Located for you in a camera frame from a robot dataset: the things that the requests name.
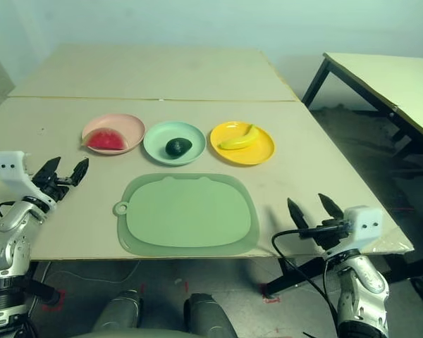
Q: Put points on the black table leg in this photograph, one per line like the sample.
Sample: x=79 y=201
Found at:
x=296 y=278
x=44 y=288

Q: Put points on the red watermelon slice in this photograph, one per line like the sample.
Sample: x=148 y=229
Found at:
x=105 y=141

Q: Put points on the grey robot right foot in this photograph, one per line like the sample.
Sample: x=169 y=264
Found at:
x=208 y=313

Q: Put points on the dark green avocado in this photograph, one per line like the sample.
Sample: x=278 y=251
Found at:
x=178 y=147

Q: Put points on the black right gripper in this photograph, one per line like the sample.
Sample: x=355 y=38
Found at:
x=333 y=234

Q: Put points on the mint green round plate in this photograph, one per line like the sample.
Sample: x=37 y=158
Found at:
x=194 y=141

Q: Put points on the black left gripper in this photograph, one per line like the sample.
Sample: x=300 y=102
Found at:
x=53 y=188

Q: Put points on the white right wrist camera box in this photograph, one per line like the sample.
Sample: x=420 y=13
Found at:
x=364 y=225

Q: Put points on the beige side table black frame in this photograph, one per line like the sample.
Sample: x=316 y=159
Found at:
x=391 y=77

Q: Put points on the yellow round plate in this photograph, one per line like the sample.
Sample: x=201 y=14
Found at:
x=254 y=153

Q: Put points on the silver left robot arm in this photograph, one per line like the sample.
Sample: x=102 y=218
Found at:
x=10 y=239

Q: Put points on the pink round plate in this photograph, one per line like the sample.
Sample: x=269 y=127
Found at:
x=127 y=125

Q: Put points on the green cutting board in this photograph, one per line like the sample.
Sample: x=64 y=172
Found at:
x=190 y=214

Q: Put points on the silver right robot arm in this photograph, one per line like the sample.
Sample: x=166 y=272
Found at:
x=363 y=288

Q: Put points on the yellow banana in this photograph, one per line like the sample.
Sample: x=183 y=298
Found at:
x=239 y=142

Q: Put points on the grey robot foot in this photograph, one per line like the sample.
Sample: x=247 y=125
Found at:
x=118 y=310
x=208 y=313

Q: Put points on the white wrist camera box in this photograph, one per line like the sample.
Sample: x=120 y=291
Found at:
x=10 y=169
x=364 y=225

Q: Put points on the grey robot left foot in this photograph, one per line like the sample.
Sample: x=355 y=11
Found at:
x=118 y=310

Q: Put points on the clear plastic film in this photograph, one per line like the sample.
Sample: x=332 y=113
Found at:
x=395 y=243

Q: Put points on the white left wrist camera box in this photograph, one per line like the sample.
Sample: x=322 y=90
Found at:
x=10 y=169

